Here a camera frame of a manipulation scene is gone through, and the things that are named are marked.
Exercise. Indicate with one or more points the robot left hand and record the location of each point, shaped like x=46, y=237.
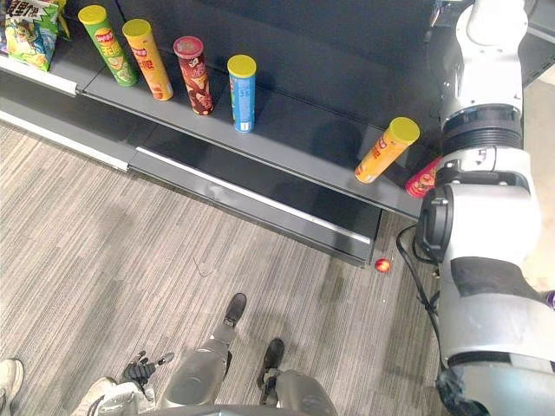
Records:
x=141, y=370

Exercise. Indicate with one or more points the robot right arm silver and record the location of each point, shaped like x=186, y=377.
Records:
x=485, y=216

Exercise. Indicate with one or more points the robot left arm silver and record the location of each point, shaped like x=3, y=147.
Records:
x=139, y=392

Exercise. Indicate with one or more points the blue chips can yellow lid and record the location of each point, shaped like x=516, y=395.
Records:
x=242, y=99

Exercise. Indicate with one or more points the dark grey shelf unit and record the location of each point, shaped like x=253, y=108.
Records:
x=303, y=130

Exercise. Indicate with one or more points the dark red chips can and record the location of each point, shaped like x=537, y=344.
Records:
x=195, y=78

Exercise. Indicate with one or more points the orange chips can yellow lid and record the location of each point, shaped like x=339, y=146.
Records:
x=149, y=65
x=381, y=151

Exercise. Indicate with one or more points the green chips can yellow lid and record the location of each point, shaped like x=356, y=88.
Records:
x=110, y=47

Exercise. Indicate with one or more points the red chips can yellow lid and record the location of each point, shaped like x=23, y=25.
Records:
x=422, y=180

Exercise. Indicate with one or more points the green chips bag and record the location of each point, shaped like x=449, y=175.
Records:
x=28, y=39

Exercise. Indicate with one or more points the robot left leg silver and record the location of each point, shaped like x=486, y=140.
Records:
x=195, y=372

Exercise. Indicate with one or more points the robot left foot dark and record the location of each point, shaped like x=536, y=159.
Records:
x=236, y=308

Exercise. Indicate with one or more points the robot foot dark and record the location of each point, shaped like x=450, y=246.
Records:
x=236, y=308
x=273, y=355

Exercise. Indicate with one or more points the robot right foot dark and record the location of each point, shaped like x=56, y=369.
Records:
x=273, y=355

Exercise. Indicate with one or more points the small red ball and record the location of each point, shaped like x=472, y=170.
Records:
x=382, y=264

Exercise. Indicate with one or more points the yellow snack bag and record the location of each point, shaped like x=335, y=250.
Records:
x=63, y=19

